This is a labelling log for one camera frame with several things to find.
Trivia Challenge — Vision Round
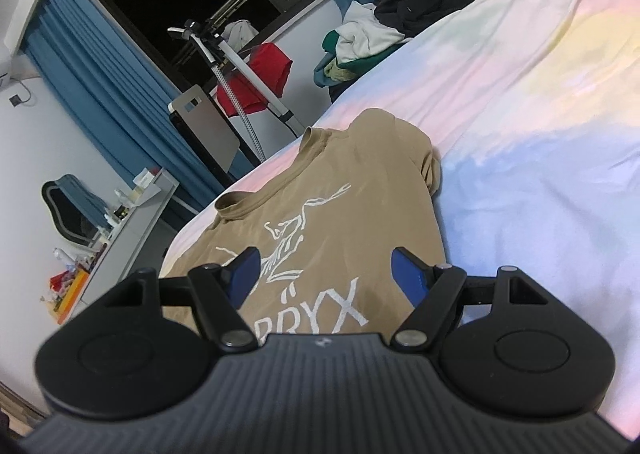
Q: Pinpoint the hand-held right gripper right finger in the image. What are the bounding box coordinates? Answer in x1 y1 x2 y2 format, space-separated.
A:
390 247 550 351

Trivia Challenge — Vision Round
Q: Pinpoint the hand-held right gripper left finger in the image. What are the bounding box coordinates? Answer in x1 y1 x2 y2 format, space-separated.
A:
104 247 261 352

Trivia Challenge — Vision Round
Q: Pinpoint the tan printed t-shirt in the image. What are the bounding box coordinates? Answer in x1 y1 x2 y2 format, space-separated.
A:
159 108 443 346

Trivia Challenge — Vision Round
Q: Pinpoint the white dressing table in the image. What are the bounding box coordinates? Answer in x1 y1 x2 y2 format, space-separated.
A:
60 175 180 321

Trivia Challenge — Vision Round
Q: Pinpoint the silver flat panel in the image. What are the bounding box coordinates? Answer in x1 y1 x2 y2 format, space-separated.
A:
168 87 242 173

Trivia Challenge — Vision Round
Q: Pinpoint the orange box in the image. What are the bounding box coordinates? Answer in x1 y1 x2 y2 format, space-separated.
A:
54 270 92 325

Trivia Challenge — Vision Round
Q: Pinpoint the pastel tie-dye bed sheet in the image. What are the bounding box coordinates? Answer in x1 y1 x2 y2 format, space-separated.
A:
159 0 640 454

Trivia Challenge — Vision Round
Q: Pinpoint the wavy framed mirror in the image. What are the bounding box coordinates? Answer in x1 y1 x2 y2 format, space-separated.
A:
42 174 110 251

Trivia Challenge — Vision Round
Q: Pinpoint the red garment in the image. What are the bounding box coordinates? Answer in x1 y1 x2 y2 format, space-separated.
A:
216 42 294 117

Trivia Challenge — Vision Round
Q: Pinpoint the white garment steamer stand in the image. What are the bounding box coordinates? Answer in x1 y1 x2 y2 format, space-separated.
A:
167 20 306 165

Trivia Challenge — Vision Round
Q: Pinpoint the green garment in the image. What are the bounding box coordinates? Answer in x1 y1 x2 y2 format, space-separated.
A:
314 30 401 90

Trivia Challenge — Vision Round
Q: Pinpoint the white hanging garment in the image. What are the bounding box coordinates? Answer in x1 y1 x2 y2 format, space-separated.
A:
222 20 257 50

